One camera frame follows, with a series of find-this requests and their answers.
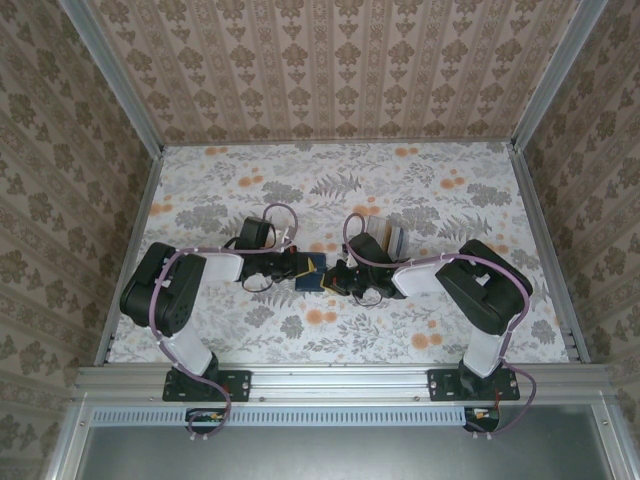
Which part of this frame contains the aluminium table side rail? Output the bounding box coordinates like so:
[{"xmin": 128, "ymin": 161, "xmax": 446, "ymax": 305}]
[
  {"xmin": 509, "ymin": 142, "xmax": 592, "ymax": 365},
  {"xmin": 93, "ymin": 147, "xmax": 166, "ymax": 366}
]

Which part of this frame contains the floral patterned table cover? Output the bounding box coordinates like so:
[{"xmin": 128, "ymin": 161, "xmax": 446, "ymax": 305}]
[{"xmin": 107, "ymin": 142, "xmax": 575, "ymax": 366}]

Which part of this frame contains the grey sheet metal panel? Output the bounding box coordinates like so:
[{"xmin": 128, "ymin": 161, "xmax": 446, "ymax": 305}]
[{"xmin": 77, "ymin": 424, "xmax": 614, "ymax": 480}]

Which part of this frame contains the dark blue card holder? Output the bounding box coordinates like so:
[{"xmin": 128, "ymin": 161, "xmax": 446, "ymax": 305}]
[{"xmin": 294, "ymin": 251, "xmax": 327, "ymax": 293}]

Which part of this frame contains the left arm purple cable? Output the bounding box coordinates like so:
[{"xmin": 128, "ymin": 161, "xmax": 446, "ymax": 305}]
[{"xmin": 149, "ymin": 202, "xmax": 300, "ymax": 444}]

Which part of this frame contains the clear acrylic card stand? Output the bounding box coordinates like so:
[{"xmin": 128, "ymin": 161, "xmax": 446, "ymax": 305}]
[{"xmin": 366, "ymin": 214, "xmax": 407, "ymax": 260}]

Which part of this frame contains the aluminium frame post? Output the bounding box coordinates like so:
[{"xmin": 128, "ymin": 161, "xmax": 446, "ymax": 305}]
[
  {"xmin": 55, "ymin": 0, "xmax": 166, "ymax": 156},
  {"xmin": 510, "ymin": 0, "xmax": 615, "ymax": 151},
  {"xmin": 43, "ymin": 392, "xmax": 94, "ymax": 480},
  {"xmin": 592, "ymin": 392, "xmax": 640, "ymax": 480}
]

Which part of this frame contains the slotted grey cable duct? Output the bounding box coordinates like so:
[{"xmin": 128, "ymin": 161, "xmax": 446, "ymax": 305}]
[{"xmin": 92, "ymin": 405, "xmax": 484, "ymax": 427}]

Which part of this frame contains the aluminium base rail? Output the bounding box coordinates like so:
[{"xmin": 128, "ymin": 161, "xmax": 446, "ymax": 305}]
[{"xmin": 74, "ymin": 363, "xmax": 612, "ymax": 404}]

